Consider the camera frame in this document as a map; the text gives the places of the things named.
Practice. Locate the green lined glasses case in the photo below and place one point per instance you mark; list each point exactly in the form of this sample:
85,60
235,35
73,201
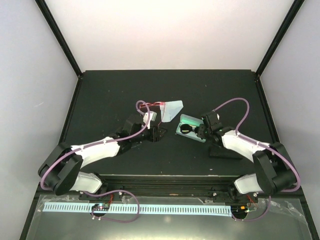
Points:
192,121

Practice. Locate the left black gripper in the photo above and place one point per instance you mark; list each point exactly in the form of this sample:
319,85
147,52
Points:
154,135

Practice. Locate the right circuit board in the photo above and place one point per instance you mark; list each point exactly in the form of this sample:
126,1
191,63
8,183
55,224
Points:
240,209

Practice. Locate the circuit board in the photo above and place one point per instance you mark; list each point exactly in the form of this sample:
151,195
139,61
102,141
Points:
240,209
100,207

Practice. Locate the black glasses case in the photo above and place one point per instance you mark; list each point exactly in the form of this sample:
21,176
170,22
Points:
223,153

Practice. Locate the right black frame post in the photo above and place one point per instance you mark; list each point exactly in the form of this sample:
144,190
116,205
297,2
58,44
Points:
282,30

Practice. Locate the white slotted cable duct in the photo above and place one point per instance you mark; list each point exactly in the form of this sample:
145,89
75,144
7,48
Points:
142,209

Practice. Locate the left black frame post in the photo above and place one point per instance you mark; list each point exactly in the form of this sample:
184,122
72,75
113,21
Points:
48,16

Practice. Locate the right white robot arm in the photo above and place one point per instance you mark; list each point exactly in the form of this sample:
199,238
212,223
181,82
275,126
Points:
273,168

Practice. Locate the left circuit board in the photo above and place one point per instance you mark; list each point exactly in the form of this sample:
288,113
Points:
100,207

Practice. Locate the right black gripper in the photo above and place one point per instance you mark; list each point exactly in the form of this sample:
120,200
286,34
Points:
200,132

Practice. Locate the black frame post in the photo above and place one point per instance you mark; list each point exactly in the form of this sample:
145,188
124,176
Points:
282,30
48,16

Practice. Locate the black round sunglasses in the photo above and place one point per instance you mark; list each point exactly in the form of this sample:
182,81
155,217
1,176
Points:
187,129

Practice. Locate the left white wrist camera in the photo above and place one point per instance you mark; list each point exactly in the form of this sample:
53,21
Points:
149,117

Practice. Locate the light blue cloth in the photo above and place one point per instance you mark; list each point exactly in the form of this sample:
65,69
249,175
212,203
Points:
170,109

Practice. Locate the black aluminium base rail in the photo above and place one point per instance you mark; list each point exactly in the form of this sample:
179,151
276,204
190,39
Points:
217,188

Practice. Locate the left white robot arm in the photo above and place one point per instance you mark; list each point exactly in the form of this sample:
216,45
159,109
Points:
61,171

